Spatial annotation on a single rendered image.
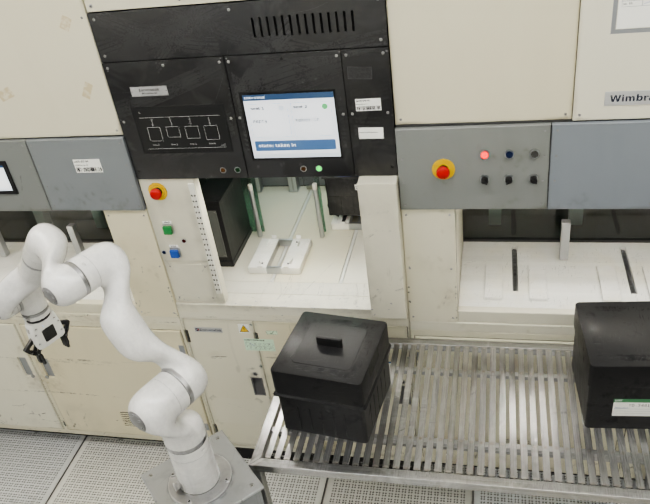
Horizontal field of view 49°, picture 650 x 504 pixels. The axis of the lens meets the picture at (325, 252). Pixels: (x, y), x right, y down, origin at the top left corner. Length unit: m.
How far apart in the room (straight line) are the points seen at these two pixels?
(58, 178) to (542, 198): 1.60
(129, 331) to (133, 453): 1.63
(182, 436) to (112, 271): 0.48
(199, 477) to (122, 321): 0.53
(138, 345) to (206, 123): 0.75
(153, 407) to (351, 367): 0.58
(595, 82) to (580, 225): 0.86
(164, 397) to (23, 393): 1.67
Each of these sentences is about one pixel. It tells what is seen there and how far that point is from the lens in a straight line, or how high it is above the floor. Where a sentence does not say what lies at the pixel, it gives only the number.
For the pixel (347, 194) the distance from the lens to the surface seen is 2.86.
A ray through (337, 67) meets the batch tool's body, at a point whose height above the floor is 1.75.
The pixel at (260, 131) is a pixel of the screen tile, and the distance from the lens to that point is 2.21.
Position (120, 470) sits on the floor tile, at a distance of 3.42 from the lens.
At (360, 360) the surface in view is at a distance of 2.10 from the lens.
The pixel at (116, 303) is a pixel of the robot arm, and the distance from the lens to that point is 1.89.
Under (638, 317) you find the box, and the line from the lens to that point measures 2.28.
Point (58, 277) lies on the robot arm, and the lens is 1.85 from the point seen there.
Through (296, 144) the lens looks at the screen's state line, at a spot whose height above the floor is 1.51.
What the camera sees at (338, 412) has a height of 0.88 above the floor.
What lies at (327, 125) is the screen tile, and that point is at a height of 1.57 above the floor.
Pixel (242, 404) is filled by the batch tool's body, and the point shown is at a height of 0.34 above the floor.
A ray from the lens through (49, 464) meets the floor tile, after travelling 3.60.
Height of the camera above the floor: 2.43
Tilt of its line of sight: 33 degrees down
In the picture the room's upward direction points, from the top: 9 degrees counter-clockwise
